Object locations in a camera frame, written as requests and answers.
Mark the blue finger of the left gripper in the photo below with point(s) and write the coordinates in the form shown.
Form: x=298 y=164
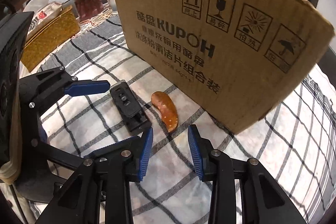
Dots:
x=86 y=87
x=70 y=161

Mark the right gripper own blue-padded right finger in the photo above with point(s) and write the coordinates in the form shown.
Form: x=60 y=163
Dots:
x=262 y=199

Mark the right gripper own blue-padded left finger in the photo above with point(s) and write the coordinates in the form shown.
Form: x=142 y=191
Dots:
x=104 y=179

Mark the black phone clamp mount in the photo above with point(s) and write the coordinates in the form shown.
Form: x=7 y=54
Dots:
x=131 y=112

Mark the brown wooden scraper piece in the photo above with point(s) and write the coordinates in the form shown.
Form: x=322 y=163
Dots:
x=167 y=109

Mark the plaid checkered tablecloth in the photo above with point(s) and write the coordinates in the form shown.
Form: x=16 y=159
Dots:
x=295 y=141

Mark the yellow woven basket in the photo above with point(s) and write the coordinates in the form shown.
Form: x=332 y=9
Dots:
x=55 y=33

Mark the patterned tissue box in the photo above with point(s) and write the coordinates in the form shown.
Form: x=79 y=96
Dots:
x=44 y=12

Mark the white cup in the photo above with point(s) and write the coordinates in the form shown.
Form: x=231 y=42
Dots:
x=113 y=6

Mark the brown cardboard box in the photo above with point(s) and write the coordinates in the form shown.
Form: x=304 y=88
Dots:
x=238 y=59

